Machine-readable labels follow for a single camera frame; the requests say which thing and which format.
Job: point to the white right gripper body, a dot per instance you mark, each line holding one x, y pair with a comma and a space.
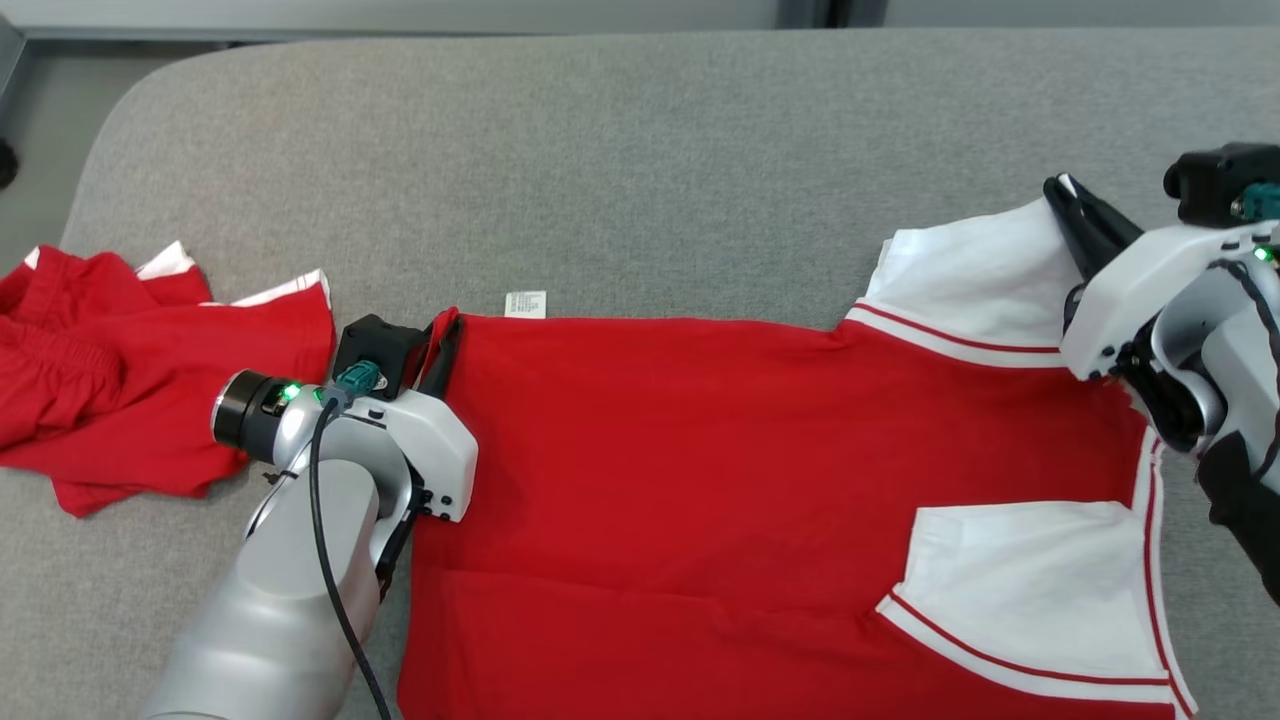
1120, 300

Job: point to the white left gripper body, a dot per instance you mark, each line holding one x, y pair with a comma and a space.
440, 450

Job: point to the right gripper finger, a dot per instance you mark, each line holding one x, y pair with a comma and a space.
1085, 250
1110, 228

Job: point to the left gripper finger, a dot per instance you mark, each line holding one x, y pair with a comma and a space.
428, 365
449, 360

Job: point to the red white sports shirt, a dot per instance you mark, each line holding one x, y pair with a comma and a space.
650, 450

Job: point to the red shorts white trim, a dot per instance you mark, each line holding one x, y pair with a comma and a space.
150, 400

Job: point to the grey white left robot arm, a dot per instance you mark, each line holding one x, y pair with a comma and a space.
260, 600

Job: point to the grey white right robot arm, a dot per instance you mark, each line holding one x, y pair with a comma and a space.
1235, 350

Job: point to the grey fabric sofa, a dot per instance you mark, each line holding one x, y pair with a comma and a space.
600, 150

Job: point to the black caster wheel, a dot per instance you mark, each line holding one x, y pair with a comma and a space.
7, 165

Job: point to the grey metal partition leg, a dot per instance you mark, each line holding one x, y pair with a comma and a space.
8, 60

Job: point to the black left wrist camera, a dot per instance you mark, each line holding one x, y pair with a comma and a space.
375, 345

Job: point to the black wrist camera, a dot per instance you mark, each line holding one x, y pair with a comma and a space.
1210, 180
375, 345

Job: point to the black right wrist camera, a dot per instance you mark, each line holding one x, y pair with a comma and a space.
1210, 180

